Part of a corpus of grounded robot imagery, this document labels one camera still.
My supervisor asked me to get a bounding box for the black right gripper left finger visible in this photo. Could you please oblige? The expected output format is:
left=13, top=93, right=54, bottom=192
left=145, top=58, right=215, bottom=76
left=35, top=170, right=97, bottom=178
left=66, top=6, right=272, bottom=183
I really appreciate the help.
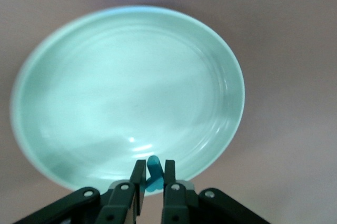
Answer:
left=10, top=159, right=147, bottom=224

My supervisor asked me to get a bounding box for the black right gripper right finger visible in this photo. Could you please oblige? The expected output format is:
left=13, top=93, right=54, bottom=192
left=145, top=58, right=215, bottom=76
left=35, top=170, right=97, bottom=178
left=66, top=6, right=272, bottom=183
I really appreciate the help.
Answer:
left=160, top=159, right=271, bottom=224

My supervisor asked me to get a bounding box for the teal foam letter r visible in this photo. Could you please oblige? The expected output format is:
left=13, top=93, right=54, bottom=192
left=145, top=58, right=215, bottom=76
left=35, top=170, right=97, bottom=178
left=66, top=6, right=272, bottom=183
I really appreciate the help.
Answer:
left=144, top=155, right=166, bottom=194

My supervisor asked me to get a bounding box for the mint green round plate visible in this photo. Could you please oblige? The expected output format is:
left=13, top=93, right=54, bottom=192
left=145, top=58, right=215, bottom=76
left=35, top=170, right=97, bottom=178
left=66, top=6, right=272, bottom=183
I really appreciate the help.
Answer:
left=9, top=4, right=247, bottom=198

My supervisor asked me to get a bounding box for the brown table cover sheet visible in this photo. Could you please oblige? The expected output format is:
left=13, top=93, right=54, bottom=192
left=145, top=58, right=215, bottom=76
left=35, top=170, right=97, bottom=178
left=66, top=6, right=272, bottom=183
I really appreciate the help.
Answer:
left=0, top=0, right=337, bottom=224

